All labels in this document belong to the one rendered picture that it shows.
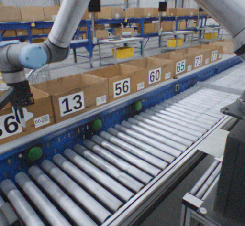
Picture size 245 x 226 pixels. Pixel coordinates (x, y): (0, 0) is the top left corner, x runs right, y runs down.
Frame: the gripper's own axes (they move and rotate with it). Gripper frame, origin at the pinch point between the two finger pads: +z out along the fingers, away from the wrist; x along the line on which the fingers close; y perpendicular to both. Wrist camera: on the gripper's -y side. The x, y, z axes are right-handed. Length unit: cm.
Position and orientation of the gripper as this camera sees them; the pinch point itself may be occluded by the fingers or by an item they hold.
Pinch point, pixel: (19, 123)
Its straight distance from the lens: 108.9
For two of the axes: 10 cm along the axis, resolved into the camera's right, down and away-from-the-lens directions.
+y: 7.0, -3.0, 6.5
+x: -7.2, -2.5, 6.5
